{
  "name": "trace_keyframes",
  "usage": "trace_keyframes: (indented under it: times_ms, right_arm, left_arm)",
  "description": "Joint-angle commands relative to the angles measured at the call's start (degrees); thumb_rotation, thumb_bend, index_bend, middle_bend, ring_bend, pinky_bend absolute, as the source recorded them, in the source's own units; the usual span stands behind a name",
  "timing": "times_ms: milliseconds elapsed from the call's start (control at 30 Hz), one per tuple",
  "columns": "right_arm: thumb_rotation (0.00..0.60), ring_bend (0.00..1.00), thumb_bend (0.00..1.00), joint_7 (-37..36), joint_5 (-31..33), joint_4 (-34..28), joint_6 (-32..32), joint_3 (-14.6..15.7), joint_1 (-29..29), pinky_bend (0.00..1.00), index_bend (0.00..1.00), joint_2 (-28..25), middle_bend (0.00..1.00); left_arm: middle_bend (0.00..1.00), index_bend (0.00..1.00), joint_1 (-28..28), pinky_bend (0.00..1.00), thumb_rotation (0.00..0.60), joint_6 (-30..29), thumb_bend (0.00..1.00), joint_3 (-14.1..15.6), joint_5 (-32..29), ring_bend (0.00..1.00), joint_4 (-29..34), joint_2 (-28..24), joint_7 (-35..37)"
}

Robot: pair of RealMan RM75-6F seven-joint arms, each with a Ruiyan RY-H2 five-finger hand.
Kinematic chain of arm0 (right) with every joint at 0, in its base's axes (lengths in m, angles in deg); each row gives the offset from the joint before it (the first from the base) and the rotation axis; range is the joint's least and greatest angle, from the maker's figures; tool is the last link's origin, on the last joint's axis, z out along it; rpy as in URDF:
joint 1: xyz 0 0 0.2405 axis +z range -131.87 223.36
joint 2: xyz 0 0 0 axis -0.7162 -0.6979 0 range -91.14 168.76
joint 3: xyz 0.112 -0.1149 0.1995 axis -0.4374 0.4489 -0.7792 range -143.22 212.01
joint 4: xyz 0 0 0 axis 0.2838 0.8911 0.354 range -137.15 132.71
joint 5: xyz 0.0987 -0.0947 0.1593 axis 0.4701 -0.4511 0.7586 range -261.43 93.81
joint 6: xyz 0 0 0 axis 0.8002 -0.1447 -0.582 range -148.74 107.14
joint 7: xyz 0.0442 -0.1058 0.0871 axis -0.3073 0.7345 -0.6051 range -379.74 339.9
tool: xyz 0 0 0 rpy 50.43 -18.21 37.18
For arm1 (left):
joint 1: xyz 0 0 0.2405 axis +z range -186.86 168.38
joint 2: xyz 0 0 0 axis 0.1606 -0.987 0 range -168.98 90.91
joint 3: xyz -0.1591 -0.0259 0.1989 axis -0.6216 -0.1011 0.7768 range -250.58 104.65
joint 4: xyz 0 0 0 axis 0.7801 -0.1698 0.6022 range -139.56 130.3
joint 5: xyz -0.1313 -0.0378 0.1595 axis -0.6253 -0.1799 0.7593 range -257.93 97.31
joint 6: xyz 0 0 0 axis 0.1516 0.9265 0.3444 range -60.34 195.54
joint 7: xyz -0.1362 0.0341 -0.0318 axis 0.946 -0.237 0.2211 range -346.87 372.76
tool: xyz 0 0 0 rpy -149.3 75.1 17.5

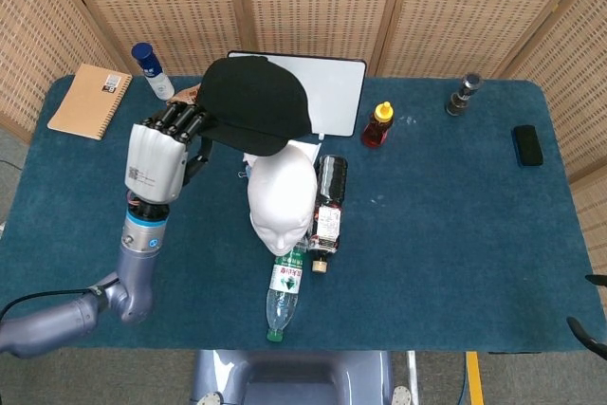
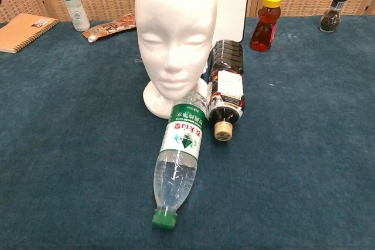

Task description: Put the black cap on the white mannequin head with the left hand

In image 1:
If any black board eraser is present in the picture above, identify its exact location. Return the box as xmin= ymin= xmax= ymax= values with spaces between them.
xmin=510 ymin=124 xmax=544 ymax=169

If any blue table cloth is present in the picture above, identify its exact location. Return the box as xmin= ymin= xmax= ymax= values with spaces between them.
xmin=0 ymin=73 xmax=597 ymax=354

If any clear water bottle green cap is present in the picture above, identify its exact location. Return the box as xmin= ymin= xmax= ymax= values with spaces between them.
xmin=265 ymin=243 xmax=309 ymax=342

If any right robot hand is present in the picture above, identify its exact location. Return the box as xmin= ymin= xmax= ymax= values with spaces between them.
xmin=566 ymin=273 xmax=607 ymax=361

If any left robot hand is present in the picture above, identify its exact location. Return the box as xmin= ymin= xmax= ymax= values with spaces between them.
xmin=123 ymin=101 xmax=215 ymax=210

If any grey robot torso base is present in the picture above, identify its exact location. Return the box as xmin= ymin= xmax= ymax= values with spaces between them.
xmin=189 ymin=349 xmax=395 ymax=405

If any orange sauce pouch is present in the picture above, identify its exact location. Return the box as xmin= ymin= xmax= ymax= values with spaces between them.
xmin=166 ymin=83 xmax=203 ymax=107

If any black baseball cap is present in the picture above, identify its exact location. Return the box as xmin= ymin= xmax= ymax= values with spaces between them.
xmin=194 ymin=56 xmax=314 ymax=157

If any small white board black frame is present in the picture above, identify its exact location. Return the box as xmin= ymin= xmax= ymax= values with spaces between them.
xmin=226 ymin=50 xmax=368 ymax=139

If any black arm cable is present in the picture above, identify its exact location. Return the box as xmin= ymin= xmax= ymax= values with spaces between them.
xmin=0 ymin=284 xmax=103 ymax=321

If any white bottle blue cap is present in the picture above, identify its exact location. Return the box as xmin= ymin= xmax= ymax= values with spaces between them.
xmin=131 ymin=42 xmax=175 ymax=101

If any honey bottle yellow cap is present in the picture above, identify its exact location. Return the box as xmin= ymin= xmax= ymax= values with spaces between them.
xmin=360 ymin=101 xmax=395 ymax=149

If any brown spiral notebook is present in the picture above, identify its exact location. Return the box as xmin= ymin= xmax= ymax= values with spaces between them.
xmin=46 ymin=62 xmax=134 ymax=142

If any yellow floor tape strip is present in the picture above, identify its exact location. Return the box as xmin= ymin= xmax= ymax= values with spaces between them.
xmin=467 ymin=351 xmax=485 ymax=405

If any white foam mannequin head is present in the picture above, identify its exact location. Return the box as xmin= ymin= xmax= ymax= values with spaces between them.
xmin=243 ymin=138 xmax=323 ymax=256

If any dark drink bottle beige cap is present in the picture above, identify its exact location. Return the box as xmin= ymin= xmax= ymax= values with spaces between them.
xmin=307 ymin=154 xmax=351 ymax=275

